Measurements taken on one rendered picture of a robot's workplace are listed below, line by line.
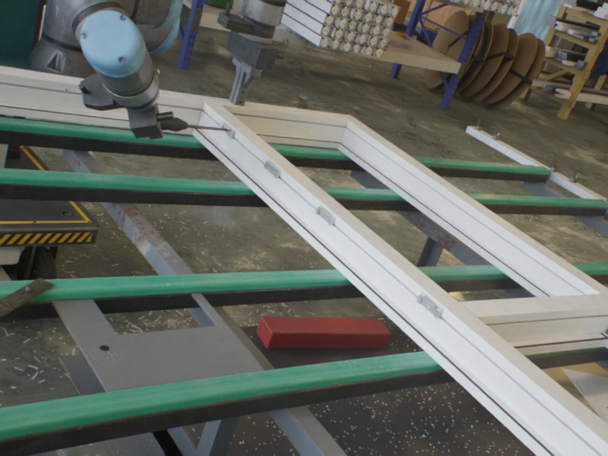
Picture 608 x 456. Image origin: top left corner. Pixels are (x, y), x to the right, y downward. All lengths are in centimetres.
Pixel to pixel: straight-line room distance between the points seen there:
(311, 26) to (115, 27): 464
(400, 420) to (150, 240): 59
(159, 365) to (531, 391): 50
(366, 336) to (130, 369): 82
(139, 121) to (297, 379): 63
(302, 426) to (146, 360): 22
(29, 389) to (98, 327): 131
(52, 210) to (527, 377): 174
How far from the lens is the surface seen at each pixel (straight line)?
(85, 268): 300
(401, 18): 993
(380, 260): 138
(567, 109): 890
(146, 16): 152
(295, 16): 614
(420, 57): 697
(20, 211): 257
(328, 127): 208
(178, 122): 169
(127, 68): 137
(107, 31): 138
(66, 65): 244
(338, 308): 323
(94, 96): 153
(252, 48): 185
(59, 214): 260
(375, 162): 201
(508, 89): 791
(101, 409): 96
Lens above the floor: 145
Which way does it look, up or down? 22 degrees down
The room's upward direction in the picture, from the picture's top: 20 degrees clockwise
